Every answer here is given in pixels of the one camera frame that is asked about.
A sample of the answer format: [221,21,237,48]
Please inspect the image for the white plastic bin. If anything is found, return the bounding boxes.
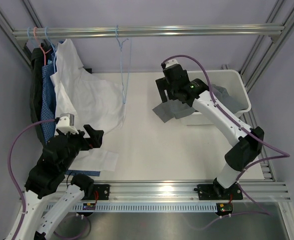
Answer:
[180,69,251,126]

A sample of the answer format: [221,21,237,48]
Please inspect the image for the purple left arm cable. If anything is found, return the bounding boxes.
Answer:
[9,118,57,240]

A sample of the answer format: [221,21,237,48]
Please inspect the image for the black garment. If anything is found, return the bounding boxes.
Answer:
[30,47,51,145]

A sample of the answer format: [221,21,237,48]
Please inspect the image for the light blue hanger leftmost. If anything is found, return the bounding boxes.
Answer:
[27,27,37,48]

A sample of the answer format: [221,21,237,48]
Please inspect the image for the aluminium hanging rail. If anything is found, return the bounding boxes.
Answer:
[13,23,285,40]

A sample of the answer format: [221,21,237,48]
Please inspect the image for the white shirt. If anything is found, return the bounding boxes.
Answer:
[50,38,127,173]

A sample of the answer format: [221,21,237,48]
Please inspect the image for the blue checkered shirt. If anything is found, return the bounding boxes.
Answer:
[38,53,101,177]

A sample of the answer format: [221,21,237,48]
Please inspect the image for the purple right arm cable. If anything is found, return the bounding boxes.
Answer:
[161,54,290,216]

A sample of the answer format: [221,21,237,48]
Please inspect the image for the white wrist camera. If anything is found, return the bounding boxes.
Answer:
[161,58,178,70]
[56,113,79,135]

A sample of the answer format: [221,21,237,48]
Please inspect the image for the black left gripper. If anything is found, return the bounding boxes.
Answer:
[57,124,104,172]

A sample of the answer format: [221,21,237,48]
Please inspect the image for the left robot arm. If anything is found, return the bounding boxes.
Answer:
[7,124,104,240]

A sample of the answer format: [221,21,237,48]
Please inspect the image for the pink wire hanger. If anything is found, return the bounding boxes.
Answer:
[33,26,53,66]

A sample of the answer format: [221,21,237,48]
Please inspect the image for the light blue hanger with white shirt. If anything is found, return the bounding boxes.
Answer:
[44,26,58,76]

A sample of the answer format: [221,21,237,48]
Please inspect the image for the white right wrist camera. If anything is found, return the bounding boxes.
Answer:
[161,58,178,70]

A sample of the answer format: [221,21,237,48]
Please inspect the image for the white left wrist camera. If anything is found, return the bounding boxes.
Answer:
[56,113,79,135]

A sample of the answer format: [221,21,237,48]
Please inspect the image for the blue wire hanger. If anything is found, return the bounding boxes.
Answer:
[115,25,132,105]

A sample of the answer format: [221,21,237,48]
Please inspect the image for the white slotted cable duct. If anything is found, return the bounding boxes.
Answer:
[69,202,217,213]

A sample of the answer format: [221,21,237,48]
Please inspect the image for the grey button-up shirt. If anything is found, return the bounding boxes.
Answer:
[153,84,245,123]

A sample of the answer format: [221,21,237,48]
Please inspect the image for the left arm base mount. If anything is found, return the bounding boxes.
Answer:
[82,184,110,201]

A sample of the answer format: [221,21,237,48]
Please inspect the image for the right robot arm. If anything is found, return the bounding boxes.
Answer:
[156,60,264,199]

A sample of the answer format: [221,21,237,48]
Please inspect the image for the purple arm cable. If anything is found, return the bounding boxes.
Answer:
[161,54,290,216]
[9,118,57,240]

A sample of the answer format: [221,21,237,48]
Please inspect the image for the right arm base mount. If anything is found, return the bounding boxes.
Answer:
[194,179,243,201]

